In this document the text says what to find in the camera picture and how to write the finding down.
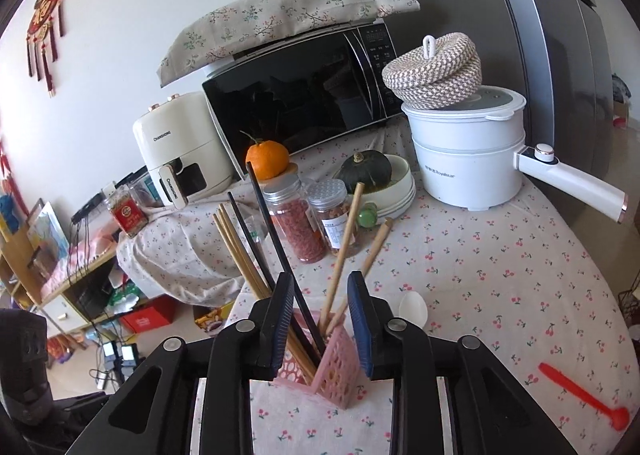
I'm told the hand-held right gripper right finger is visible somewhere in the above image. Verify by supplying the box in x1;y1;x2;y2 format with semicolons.
347;271;578;455

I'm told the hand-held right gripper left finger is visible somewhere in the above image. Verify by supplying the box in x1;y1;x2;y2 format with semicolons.
65;272;296;455

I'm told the pink perforated utensil holder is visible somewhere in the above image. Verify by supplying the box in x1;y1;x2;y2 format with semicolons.
272;307;363;408

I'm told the wooden chopstick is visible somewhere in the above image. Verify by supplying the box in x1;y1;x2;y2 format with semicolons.
212;214;316;383
319;182;364;332
325;217;394;337
217;205;273;301

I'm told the red plastic spoon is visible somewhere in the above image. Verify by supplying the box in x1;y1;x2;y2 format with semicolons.
538;362;631;432

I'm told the white plastic spoon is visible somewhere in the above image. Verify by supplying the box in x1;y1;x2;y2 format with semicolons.
398;292;429;332

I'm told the wooden shelf unit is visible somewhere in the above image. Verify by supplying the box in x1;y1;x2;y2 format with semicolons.
0;200;132;341

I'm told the clear jar of red berries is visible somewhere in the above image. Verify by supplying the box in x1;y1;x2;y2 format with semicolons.
262;180;324;266

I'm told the labelled clear jar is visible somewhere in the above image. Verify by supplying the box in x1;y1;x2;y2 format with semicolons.
306;180;364;259

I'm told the cherry print tablecloth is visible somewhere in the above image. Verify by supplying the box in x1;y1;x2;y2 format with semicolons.
117;127;633;455

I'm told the stack of white bowls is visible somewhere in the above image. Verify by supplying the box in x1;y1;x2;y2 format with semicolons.
359;154;417;219

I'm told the dark green pumpkin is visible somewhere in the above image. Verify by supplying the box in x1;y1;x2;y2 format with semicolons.
334;151;394;196

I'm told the orange tangerine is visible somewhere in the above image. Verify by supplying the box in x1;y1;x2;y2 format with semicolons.
244;131;291;180

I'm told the red tin box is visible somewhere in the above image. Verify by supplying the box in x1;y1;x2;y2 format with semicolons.
102;182;149;239

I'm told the white electric cooking pot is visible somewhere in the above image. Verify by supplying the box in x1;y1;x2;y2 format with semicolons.
401;85;630;226

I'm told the white air fryer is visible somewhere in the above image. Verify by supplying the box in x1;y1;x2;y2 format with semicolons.
132;91;237;209

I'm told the black microwave oven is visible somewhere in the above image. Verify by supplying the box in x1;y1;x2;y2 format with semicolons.
202;17;407;182

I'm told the floral cover cloth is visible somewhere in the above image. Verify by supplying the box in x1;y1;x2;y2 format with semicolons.
157;0;421;89

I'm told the grey refrigerator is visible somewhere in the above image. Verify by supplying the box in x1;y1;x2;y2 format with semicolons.
345;0;617;196

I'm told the woven rope basket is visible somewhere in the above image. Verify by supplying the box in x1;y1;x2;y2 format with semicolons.
382;33;484;110

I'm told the black wire rack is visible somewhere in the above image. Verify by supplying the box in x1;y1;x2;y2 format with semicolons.
617;282;640;328

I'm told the red hanging wall ornament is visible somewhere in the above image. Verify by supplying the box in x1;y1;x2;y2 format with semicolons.
25;0;67;99

